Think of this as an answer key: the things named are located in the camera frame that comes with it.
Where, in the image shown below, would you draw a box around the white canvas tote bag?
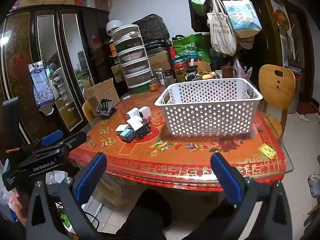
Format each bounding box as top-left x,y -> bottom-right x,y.
206,0 -> 237,57

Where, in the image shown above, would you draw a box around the clear printed plastic bag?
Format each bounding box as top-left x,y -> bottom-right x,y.
234,56 -> 253,85

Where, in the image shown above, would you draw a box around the white perforated plastic basket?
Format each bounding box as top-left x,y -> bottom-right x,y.
154,78 -> 264,136

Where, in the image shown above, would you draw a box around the green shopping bag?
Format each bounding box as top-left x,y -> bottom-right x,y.
172,34 -> 213,64

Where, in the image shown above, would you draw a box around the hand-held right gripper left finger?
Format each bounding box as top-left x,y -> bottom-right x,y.
25,152 -> 108,240

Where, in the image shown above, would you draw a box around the open cardboard box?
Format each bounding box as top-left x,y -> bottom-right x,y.
84,78 -> 121,117

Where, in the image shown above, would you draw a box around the cluttered metal tray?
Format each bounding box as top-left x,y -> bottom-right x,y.
186,70 -> 218,82

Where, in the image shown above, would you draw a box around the red wall decoration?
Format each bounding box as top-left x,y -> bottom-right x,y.
274,9 -> 289,28

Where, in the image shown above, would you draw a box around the red printed tablecloth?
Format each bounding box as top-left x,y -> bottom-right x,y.
69,79 -> 287,192

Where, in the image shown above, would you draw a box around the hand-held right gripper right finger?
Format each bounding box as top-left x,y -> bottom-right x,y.
210,152 -> 293,240

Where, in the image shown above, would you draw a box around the yellow card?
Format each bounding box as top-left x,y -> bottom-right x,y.
258,144 -> 277,159

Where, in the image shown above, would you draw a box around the clear stacked drawer organizer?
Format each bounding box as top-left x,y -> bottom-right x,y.
111,24 -> 153,94

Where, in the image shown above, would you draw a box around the red doormat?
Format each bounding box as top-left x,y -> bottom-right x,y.
296,101 -> 319,114

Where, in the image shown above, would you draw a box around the brown cardboard box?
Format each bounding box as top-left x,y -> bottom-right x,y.
147,51 -> 170,72

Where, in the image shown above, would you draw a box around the illustrated paper bag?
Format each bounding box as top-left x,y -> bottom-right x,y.
222,0 -> 263,38

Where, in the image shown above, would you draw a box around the potted plant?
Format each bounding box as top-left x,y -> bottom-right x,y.
287,20 -> 303,68

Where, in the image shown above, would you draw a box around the black phone stand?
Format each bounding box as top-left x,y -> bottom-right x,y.
96,98 -> 117,118

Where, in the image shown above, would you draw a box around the red lid glass jar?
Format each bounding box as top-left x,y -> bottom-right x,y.
173,59 -> 189,83

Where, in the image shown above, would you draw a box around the person's dark trousers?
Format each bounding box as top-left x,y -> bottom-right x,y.
115,189 -> 173,240

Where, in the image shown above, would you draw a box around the white round fan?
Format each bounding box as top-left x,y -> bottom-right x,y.
106,20 -> 123,39

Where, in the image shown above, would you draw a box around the dark glossy wardrobe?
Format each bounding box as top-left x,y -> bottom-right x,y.
0,4 -> 113,153

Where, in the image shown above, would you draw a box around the grey shoe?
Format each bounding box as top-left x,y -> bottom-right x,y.
307,172 -> 320,198

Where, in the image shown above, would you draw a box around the brown ceramic mug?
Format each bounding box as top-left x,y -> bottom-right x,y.
220,65 -> 237,78

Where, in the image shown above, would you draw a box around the black plastic bag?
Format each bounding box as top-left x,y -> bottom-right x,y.
132,14 -> 170,47

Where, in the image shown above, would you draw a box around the pile of phone chargers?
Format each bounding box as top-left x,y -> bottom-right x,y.
114,107 -> 153,143

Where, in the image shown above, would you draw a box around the blue white paper bag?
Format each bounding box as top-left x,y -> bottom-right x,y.
28,60 -> 57,115

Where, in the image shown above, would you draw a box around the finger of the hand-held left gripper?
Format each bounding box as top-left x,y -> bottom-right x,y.
24,130 -> 64,153
35,131 -> 88,157

